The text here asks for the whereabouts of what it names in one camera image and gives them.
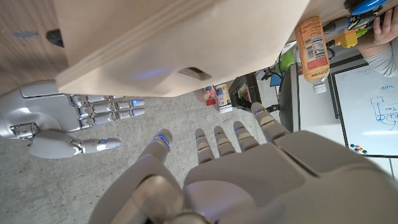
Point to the yellow toy block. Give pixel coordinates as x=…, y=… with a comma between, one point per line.
x=349, y=39

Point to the orange juice bottle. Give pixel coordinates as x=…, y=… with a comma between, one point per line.
x=312, y=49

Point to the white labelled canister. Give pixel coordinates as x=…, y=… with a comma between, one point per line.
x=224, y=99

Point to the green item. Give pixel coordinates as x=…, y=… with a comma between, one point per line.
x=286, y=59

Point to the person in grey t-shirt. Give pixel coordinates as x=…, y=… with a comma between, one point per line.
x=384, y=46

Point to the whiteboard with black frame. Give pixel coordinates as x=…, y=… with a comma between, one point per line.
x=367, y=109

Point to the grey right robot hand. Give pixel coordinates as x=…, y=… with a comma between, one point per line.
x=46, y=115

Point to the wooden drawer box with slot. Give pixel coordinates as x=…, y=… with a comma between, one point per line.
x=174, y=40

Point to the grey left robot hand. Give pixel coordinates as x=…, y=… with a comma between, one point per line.
x=248, y=186

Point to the computer monitor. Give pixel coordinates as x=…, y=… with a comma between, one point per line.
x=289, y=99

